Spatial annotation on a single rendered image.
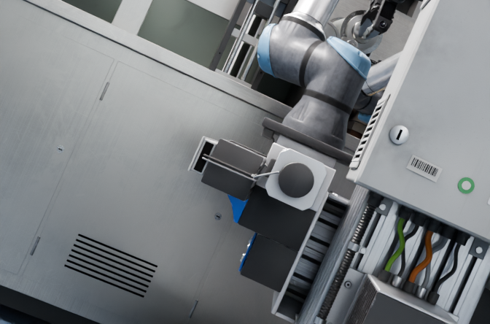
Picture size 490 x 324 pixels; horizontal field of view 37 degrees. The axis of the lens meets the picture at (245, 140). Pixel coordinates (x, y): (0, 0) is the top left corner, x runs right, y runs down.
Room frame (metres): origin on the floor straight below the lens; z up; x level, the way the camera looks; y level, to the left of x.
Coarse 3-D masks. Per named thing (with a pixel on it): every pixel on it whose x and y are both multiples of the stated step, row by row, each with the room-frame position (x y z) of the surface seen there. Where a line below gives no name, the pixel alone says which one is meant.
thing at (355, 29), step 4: (356, 24) 2.43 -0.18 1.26; (352, 28) 2.44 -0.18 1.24; (356, 28) 2.43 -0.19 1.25; (368, 28) 2.43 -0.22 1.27; (372, 28) 2.44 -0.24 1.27; (352, 32) 2.43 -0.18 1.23; (356, 32) 2.43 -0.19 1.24; (364, 32) 2.43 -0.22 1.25; (368, 32) 2.44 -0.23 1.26; (356, 36) 2.43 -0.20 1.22; (356, 40) 2.44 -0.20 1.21; (360, 40) 2.43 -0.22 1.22; (364, 40) 2.43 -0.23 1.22; (368, 40) 2.44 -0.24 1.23
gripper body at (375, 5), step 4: (372, 0) 2.37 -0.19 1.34; (376, 0) 2.32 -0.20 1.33; (380, 0) 2.32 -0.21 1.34; (392, 0) 2.26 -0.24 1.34; (396, 0) 2.26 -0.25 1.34; (400, 0) 2.26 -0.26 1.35; (404, 0) 2.27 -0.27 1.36; (372, 4) 2.37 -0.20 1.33; (376, 4) 2.32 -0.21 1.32; (380, 4) 2.31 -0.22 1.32; (372, 8) 2.33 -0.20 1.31; (376, 8) 2.31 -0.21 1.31; (372, 12) 2.32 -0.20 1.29; (376, 12) 2.32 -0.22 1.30; (372, 16) 2.33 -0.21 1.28
